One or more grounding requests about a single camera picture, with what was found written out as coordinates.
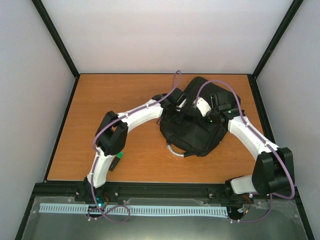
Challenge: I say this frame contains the black student backpack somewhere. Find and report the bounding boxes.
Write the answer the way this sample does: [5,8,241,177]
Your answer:
[159,76,241,158]

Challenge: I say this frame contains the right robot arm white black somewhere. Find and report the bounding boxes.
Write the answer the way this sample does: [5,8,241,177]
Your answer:
[205,92,295,199]

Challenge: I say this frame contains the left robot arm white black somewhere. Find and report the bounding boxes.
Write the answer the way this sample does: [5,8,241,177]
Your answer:
[86,88,186,202]

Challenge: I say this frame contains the green black highlighter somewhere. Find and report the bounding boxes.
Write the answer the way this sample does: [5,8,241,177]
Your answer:
[109,151,124,172]

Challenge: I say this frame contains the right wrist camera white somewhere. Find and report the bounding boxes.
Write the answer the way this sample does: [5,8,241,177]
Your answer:
[193,97,212,117]

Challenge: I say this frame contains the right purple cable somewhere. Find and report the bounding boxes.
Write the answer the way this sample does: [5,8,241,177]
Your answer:
[193,79,296,224]

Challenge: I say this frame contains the purple cable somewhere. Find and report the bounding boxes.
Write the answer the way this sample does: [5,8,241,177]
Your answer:
[193,79,296,224]
[92,69,183,224]

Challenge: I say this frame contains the right black frame post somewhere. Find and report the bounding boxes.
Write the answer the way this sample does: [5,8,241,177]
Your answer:
[251,0,305,79]

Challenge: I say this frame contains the black frame post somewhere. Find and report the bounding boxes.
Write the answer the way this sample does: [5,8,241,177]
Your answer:
[251,0,305,79]
[31,0,81,79]

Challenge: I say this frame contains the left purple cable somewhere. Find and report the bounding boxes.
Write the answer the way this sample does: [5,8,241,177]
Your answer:
[92,69,183,224]

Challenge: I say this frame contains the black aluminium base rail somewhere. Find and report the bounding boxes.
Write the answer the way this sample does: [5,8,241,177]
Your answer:
[32,181,301,208]

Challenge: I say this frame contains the light blue cable duct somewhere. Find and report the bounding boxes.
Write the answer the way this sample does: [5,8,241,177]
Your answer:
[38,203,228,218]

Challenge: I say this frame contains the left black frame post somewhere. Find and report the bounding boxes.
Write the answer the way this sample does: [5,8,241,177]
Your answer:
[31,0,81,79]

